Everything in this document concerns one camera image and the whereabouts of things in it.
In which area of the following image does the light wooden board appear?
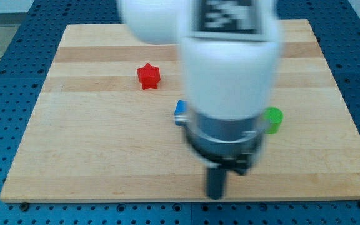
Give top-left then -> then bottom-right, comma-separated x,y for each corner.
0,19 -> 360,203

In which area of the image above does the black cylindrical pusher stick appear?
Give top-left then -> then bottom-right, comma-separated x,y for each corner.
206,167 -> 227,200

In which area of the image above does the green cylinder block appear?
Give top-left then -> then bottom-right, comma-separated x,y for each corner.
264,106 -> 284,134

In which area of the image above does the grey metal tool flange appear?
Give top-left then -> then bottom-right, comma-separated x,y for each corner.
184,108 -> 266,175

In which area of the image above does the black and white marker tag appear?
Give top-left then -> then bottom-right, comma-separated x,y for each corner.
194,0 -> 261,34

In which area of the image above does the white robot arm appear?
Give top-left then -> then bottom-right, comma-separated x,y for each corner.
117,0 -> 283,200

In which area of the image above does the blue cube block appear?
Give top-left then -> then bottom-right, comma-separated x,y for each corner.
174,100 -> 188,126

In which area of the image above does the red star block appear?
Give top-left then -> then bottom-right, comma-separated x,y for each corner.
136,63 -> 161,90

